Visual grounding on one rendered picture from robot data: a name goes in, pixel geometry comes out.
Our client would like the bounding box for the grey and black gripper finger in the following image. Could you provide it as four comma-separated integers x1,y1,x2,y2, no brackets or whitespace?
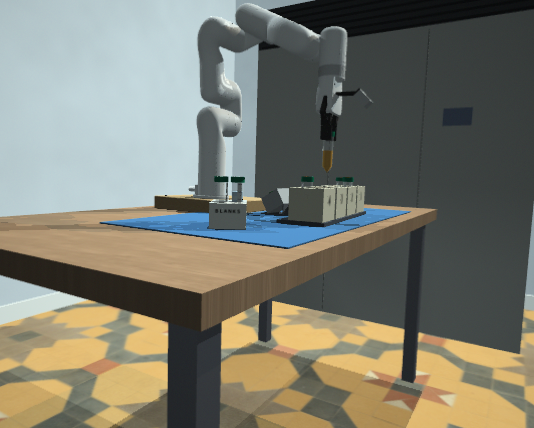
320,96,332,140
331,115,339,141

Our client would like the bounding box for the white blank tube rack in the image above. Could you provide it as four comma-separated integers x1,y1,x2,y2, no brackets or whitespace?
209,199,247,230

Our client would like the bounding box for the blue bench mat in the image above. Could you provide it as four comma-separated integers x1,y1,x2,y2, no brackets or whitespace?
99,208,411,249

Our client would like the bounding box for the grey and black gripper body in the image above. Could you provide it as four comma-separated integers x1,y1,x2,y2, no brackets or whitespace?
315,75,345,117

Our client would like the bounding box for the clear tube with dark green cap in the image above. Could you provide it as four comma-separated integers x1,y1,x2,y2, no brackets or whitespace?
231,176,245,202

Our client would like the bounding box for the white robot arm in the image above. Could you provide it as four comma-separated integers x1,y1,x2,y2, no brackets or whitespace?
189,3,347,199

